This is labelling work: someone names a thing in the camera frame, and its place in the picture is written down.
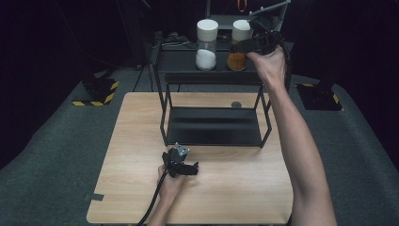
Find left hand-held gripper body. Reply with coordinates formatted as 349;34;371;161
161;142;191;179

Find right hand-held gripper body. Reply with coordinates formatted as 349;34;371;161
248;0;292;57

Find orange powder spice jar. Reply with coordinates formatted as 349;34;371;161
226;19;255;73

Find white powder spice jar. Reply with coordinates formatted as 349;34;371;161
195;18;220;72

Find black metal two-tier rack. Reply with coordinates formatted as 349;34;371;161
152;40;297;149

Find person's left hand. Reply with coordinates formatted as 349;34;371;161
157;164;186;205

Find person's right hand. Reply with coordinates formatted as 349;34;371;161
246;45;288;91

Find black stand base striped edge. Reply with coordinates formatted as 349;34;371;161
72;74;120;107
295;82;343;111

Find grey tape piece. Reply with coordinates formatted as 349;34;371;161
84;192;105;202

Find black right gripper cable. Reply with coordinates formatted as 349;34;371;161
278;39;294;92

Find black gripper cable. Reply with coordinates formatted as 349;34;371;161
278;39;294;92
136;169;171;226

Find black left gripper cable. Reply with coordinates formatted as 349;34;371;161
136;169;171;226

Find bundle of floor cables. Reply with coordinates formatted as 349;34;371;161
160;31;193;49

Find black floor cable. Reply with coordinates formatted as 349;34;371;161
131;64;146;93

